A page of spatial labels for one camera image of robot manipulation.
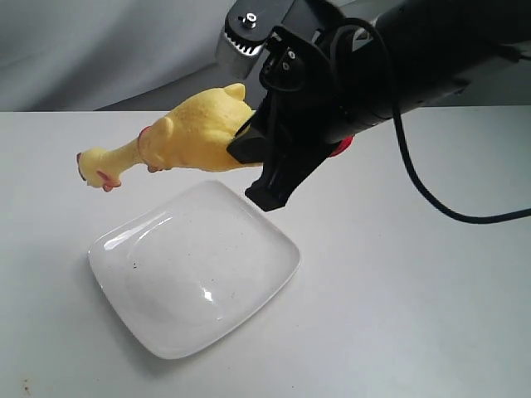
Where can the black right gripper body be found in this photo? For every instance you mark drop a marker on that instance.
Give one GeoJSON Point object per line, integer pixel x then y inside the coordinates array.
{"type": "Point", "coordinates": [303, 47]}

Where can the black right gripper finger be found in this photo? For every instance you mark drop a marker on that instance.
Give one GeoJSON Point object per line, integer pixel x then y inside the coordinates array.
{"type": "Point", "coordinates": [252, 145]}
{"type": "Point", "coordinates": [289, 160]}

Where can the yellow rubber chicken toy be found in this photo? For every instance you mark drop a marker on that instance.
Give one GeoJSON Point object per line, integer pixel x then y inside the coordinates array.
{"type": "Point", "coordinates": [193, 135]}

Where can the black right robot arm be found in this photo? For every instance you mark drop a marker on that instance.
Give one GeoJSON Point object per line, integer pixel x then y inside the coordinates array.
{"type": "Point", "coordinates": [424, 50]}

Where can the white square ceramic plate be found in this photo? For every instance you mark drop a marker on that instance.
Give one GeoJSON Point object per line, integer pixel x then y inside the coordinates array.
{"type": "Point", "coordinates": [187, 273]}

